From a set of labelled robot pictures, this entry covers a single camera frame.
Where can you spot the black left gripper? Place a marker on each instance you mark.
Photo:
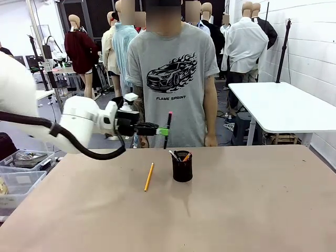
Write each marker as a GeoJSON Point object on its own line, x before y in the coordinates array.
{"type": "Point", "coordinates": [126, 122]}

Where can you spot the black marker with pink cap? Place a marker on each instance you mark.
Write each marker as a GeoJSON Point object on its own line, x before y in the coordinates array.
{"type": "Point", "coordinates": [168, 120]}

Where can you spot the left forearm of person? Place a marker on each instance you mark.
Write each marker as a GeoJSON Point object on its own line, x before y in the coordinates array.
{"type": "Point", "coordinates": [210, 105]}

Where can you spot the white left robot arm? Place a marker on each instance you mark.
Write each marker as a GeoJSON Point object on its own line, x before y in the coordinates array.
{"type": "Point", "coordinates": [78, 123]}

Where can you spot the tattooed right forearm of person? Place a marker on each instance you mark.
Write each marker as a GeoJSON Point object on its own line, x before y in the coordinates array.
{"type": "Point", "coordinates": [138, 105]}

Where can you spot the white pen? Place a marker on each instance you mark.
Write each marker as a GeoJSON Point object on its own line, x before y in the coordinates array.
{"type": "Point", "coordinates": [174, 155]}

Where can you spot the black mesh pen holder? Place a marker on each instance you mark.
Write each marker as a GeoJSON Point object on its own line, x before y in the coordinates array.
{"type": "Point", "coordinates": [182, 169]}

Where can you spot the person's left hand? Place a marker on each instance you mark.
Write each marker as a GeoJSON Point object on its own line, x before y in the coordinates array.
{"type": "Point", "coordinates": [210, 140]}

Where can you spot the orange pencil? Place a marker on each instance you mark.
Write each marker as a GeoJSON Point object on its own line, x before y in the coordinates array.
{"type": "Point", "coordinates": [187, 157]}

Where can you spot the yellow pencil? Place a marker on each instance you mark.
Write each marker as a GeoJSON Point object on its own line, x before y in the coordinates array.
{"type": "Point", "coordinates": [148, 177]}

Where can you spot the person in grey t-shirt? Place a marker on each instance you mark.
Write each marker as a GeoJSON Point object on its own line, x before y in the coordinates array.
{"type": "Point", "coordinates": [173, 78]}

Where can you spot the mannequin in light blue fleece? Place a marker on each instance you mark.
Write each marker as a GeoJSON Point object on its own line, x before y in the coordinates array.
{"type": "Point", "coordinates": [122, 47]}

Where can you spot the mannequin in cream jacket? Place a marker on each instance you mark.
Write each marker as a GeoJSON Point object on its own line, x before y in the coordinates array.
{"type": "Point", "coordinates": [109, 50]}

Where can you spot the mannequin in red jacket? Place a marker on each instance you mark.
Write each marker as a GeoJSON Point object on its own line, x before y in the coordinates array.
{"type": "Point", "coordinates": [140, 26]}

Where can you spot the mannequin in dark red sweater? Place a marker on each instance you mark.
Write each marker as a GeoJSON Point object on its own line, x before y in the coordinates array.
{"type": "Point", "coordinates": [80, 52]}

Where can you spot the mannequin in black coat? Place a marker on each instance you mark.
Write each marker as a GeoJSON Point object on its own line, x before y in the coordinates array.
{"type": "Point", "coordinates": [216, 36]}

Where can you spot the small white table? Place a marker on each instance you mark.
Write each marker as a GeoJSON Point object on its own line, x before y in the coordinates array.
{"type": "Point", "coordinates": [43, 94]}

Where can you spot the mannequin in white shirt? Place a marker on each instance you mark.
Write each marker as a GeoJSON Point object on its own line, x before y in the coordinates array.
{"type": "Point", "coordinates": [245, 50]}

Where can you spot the large white table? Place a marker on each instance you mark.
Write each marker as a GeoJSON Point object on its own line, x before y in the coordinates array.
{"type": "Point", "coordinates": [283, 105]}

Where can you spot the clear plastic bin with parts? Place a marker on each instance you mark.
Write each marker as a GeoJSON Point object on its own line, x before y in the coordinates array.
{"type": "Point", "coordinates": [29, 158]}

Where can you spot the clear plastic bin with label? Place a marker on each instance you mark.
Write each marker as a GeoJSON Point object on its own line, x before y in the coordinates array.
{"type": "Point", "coordinates": [21, 183]}

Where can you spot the black tripod stand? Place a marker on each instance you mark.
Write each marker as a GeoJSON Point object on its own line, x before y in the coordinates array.
{"type": "Point", "coordinates": [284, 52]}

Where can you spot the mannequin in black blazer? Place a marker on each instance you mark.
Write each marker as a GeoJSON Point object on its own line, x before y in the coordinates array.
{"type": "Point", "coordinates": [269, 31]}

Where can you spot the thin black pole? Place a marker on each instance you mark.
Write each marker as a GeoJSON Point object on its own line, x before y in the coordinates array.
{"type": "Point", "coordinates": [267, 11]}

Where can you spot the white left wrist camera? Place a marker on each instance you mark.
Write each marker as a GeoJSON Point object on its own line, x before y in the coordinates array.
{"type": "Point", "coordinates": [130, 101]}

